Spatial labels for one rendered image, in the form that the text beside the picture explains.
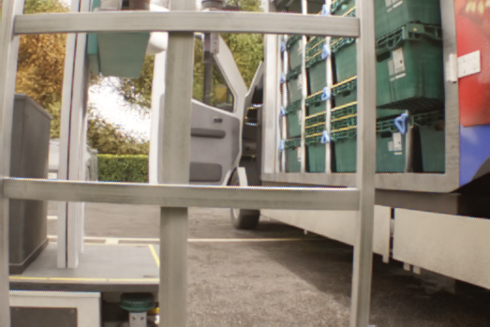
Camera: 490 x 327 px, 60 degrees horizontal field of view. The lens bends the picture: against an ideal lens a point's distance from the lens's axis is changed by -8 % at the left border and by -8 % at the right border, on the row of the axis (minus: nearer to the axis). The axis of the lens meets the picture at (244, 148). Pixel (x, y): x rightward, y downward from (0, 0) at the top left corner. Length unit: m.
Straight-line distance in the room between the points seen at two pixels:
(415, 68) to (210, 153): 3.42
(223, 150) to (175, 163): 4.25
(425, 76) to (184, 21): 1.15
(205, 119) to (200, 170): 0.53
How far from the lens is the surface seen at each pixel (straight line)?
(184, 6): 0.70
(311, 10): 4.16
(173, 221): 0.66
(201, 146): 4.76
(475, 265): 1.52
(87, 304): 1.34
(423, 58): 1.68
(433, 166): 1.97
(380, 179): 1.99
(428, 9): 1.76
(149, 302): 1.41
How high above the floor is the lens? 0.63
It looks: 3 degrees up
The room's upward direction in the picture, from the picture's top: 2 degrees clockwise
